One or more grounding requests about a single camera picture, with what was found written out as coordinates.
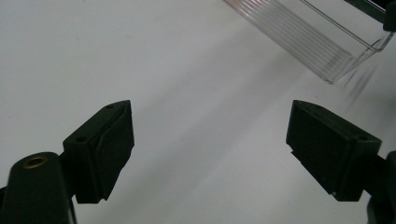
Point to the clear plastic box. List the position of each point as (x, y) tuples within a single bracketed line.
[(305, 37)]

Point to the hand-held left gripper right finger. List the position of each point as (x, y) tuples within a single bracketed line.
[(330, 149)]

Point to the white table board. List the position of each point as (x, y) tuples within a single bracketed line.
[(155, 62)]

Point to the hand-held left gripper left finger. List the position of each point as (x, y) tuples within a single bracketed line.
[(106, 155)]

